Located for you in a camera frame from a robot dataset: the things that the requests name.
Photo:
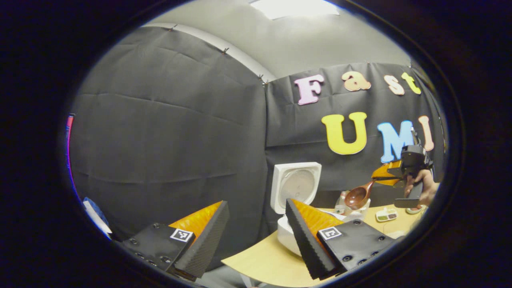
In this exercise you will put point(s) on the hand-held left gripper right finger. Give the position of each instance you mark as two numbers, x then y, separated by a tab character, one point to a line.
304	240

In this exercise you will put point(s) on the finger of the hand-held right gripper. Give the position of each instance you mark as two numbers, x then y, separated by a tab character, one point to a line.
390	182
386	170

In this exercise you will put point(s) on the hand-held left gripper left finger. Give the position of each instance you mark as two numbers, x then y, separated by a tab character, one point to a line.
210	240

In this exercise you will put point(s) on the brown wooden spoon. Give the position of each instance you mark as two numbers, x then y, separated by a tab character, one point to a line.
357	196

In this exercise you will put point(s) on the white rice cooker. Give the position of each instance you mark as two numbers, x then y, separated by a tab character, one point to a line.
296	184

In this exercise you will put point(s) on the white toaster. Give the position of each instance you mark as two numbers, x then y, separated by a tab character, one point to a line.
366	204

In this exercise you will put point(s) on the white divided grain dish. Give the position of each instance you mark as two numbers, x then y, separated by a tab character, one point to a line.
386	215

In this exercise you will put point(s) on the light green plate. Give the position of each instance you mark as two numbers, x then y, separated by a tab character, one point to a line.
414	210

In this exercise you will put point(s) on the black backdrop cloth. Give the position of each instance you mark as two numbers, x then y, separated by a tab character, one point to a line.
168	160

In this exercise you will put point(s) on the blue and white object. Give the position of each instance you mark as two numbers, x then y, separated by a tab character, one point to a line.
96	216

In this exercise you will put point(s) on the ceiling light panel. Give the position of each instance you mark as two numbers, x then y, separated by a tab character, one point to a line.
294	8

